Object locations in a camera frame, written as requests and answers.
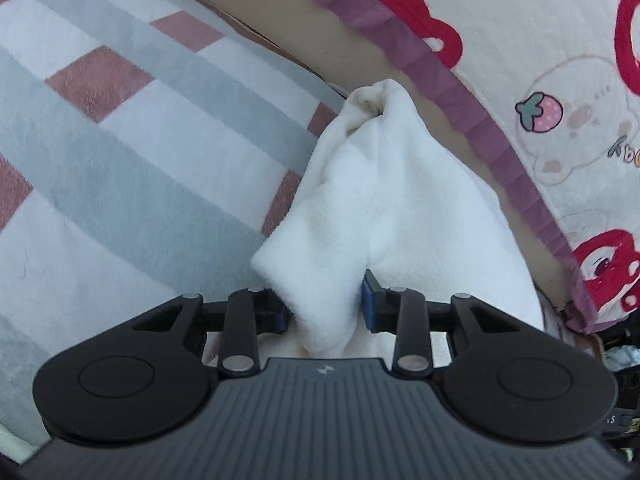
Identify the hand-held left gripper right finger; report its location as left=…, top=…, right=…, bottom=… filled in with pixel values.
left=362, top=269, right=523, bottom=380

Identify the checkered rug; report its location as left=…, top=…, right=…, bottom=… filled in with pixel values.
left=0, top=0, right=351, bottom=461

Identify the cream fleece garment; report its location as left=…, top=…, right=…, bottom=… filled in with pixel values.
left=250, top=79, right=546, bottom=361

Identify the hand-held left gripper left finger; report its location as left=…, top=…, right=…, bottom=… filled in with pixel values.
left=130, top=285, right=293, bottom=380

